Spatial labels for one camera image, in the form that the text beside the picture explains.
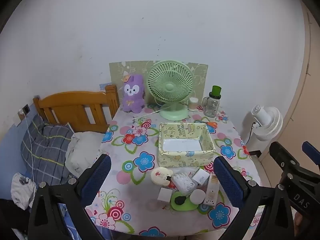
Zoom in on cartoon print fabric storage box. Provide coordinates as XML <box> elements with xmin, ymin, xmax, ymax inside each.
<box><xmin>157</xmin><ymin>122</ymin><xmax>216</xmax><ymax>167</ymax></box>

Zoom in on clear plastic rectangular case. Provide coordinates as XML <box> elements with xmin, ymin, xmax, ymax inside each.
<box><xmin>202</xmin><ymin>174</ymin><xmax>220</xmax><ymax>207</ymax></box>

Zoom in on grey plaid pillow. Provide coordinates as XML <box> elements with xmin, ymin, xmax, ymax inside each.
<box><xmin>20</xmin><ymin>115</ymin><xmax>75</xmax><ymax>185</ymax></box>

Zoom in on black fan cable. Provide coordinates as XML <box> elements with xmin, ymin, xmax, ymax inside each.
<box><xmin>247</xmin><ymin>122</ymin><xmax>256</xmax><ymax>143</ymax></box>

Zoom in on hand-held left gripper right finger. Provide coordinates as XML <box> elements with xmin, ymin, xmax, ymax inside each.
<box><xmin>213</xmin><ymin>156</ymin><xmax>294</xmax><ymax>240</ymax></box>

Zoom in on green rounded tray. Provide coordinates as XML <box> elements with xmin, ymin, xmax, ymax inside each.
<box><xmin>170</xmin><ymin>191</ymin><xmax>198</xmax><ymax>212</ymax></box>

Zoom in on white packet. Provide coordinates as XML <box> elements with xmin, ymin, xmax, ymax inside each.
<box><xmin>171</xmin><ymin>173</ymin><xmax>196</xmax><ymax>195</ymax></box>

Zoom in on small white cube box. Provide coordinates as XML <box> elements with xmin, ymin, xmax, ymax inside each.
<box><xmin>157</xmin><ymin>187</ymin><xmax>173</xmax><ymax>203</ymax></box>

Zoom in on white fan cord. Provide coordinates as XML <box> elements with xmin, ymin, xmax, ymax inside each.
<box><xmin>142</xmin><ymin>109</ymin><xmax>165</xmax><ymax>118</ymax></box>

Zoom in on wooden bed headboard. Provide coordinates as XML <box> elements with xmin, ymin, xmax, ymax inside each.
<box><xmin>33</xmin><ymin>84</ymin><xmax>120</xmax><ymax>133</ymax></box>

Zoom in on beige patterned panel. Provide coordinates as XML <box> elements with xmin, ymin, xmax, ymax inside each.
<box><xmin>109</xmin><ymin>60</ymin><xmax>209</xmax><ymax>105</ymax></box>

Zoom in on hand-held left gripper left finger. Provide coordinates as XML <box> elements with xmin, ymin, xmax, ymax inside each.
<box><xmin>28</xmin><ymin>154</ymin><xmax>112</xmax><ymax>240</ymax></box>

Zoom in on green desk fan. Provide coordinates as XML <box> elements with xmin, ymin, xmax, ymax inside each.
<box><xmin>147</xmin><ymin>60</ymin><xmax>194</xmax><ymax>121</ymax></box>

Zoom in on white charger adapter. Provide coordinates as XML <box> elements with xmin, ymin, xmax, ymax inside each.
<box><xmin>191</xmin><ymin>168</ymin><xmax>210</xmax><ymax>186</ymax></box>

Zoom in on white standing fan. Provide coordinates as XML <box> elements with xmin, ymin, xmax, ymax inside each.
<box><xmin>246</xmin><ymin>106</ymin><xmax>283</xmax><ymax>153</ymax></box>

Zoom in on white charging cable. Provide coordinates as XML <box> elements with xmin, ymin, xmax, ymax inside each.
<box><xmin>25</xmin><ymin>114</ymin><xmax>35</xmax><ymax>180</ymax></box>

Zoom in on white round object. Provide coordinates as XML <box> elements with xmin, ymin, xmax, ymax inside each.
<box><xmin>189</xmin><ymin>189</ymin><xmax>206</xmax><ymax>205</ymax></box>

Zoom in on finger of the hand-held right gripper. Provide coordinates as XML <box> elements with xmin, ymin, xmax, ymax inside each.
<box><xmin>269</xmin><ymin>142</ymin><xmax>300</xmax><ymax>180</ymax></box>
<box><xmin>302</xmin><ymin>141</ymin><xmax>320</xmax><ymax>167</ymax></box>

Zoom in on white cloth with dark print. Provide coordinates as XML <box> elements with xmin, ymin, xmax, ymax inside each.
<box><xmin>10</xmin><ymin>172</ymin><xmax>37</xmax><ymax>210</ymax></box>

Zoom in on glass jar mug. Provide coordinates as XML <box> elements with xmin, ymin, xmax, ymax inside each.
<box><xmin>202</xmin><ymin>95</ymin><xmax>222</xmax><ymax>117</ymax></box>

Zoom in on beige door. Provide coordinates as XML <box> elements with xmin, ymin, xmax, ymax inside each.
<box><xmin>260</xmin><ymin>2</ymin><xmax>320</xmax><ymax>175</ymax></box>

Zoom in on round cream compact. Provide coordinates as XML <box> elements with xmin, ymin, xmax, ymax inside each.
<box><xmin>150</xmin><ymin>167</ymin><xmax>173</xmax><ymax>186</ymax></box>

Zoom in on orange handled scissors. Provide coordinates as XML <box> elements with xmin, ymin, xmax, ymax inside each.
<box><xmin>194</xmin><ymin>120</ymin><xmax>218</xmax><ymax>128</ymax></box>

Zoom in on purple plush toy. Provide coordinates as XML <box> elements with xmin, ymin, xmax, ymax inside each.
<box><xmin>121</xmin><ymin>74</ymin><xmax>146</xmax><ymax>113</ymax></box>

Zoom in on floral tablecloth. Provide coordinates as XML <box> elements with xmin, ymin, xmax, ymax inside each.
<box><xmin>84</xmin><ymin>104</ymin><xmax>263</xmax><ymax>238</ymax></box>

